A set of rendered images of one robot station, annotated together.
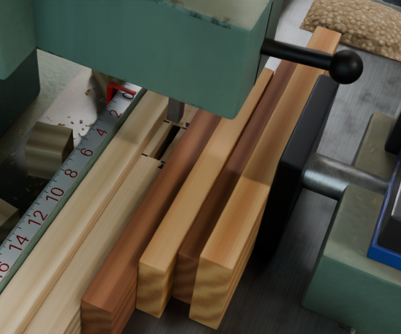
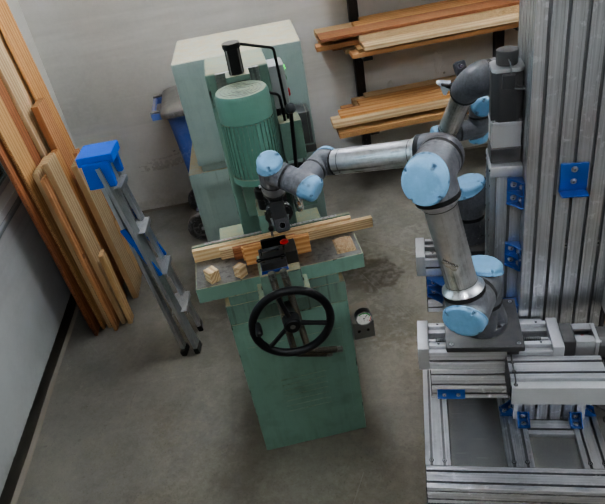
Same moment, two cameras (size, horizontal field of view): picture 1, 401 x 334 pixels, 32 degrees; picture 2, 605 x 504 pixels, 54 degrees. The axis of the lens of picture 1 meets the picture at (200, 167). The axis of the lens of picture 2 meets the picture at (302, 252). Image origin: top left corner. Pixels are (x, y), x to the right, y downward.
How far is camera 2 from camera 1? 197 cm
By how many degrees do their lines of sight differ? 54
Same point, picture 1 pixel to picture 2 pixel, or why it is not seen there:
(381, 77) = (328, 254)
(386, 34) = (339, 247)
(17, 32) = (252, 210)
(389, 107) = (319, 258)
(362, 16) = (340, 241)
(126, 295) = (237, 250)
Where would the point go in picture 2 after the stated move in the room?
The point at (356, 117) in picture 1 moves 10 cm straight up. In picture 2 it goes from (311, 256) to (307, 233)
